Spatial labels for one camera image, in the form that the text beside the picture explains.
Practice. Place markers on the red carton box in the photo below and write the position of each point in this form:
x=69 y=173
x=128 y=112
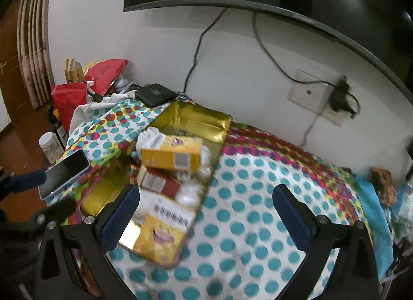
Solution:
x=155 y=184

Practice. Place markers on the white wall plate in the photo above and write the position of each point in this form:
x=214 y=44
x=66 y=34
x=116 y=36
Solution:
x=306 y=93

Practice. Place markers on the yellow cartons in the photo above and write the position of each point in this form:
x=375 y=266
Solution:
x=75 y=74

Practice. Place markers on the wooden door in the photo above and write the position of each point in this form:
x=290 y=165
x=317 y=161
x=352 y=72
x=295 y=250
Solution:
x=9 y=77

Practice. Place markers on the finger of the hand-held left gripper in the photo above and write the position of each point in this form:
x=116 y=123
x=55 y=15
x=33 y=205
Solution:
x=29 y=180
x=58 y=209

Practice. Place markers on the brown snack packet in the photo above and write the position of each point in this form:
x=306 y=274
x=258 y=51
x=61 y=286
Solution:
x=384 y=187

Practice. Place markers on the beige curtain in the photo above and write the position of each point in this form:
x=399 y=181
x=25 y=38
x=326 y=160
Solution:
x=35 y=45

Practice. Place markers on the gold tin box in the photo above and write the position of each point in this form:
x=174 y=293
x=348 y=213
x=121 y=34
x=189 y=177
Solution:
x=193 y=119

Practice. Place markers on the yellow carton box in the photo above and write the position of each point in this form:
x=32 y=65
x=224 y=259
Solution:
x=167 y=156
x=158 y=235

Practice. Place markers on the clear plastic bag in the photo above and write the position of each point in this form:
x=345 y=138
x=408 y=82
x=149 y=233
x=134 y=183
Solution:
x=403 y=222

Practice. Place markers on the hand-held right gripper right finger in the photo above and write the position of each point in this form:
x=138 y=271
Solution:
x=292 y=221

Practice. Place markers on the white lidded bottle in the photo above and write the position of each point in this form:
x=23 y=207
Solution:
x=50 y=150

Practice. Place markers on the dark glass bottle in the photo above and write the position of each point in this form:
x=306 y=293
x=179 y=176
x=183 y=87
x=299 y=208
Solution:
x=56 y=126

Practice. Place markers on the blue cloth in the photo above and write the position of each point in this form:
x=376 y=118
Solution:
x=374 y=222

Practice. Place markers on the clear plastic wad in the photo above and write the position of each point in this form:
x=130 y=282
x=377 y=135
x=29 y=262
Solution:
x=208 y=158
x=190 y=195

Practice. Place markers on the black plug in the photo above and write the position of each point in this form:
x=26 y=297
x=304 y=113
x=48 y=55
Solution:
x=353 y=106

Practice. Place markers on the white wall socket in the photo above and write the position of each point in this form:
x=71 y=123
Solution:
x=335 y=117

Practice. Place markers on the white jar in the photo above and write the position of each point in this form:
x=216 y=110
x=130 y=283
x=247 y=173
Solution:
x=122 y=85

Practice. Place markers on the polka dot cloth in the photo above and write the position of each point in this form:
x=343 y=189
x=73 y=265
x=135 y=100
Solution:
x=251 y=190

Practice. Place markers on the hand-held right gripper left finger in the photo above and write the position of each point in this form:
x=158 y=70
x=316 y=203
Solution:
x=121 y=217

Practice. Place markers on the black power adapter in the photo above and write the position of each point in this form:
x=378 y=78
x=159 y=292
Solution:
x=338 y=97

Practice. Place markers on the black set-top box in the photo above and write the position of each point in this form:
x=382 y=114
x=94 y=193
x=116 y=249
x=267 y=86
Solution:
x=155 y=93

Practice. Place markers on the smartphone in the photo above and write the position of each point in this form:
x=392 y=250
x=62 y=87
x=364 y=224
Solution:
x=64 y=172

